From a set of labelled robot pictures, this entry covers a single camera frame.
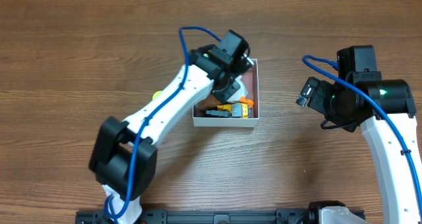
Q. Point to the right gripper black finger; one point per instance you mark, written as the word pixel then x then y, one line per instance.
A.
pixel 311 84
pixel 305 95

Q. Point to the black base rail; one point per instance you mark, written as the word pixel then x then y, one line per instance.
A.
pixel 278 216

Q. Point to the yellow wooden rattle drum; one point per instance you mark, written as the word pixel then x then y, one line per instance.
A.
pixel 156 94

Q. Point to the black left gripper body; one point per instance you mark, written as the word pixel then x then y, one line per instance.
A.
pixel 231 90

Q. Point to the white plush duck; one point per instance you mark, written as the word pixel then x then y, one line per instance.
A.
pixel 241 94

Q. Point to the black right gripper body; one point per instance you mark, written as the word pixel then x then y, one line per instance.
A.
pixel 320 99

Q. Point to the yellow toy truck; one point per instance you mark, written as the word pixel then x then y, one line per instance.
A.
pixel 231 110

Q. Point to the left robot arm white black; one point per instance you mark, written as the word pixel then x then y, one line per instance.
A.
pixel 125 152

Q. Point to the white box with pink interior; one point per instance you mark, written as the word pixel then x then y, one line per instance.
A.
pixel 251 81

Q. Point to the brown plush toy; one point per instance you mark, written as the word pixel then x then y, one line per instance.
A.
pixel 210 102

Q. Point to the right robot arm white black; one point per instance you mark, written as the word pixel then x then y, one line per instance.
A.
pixel 385 112

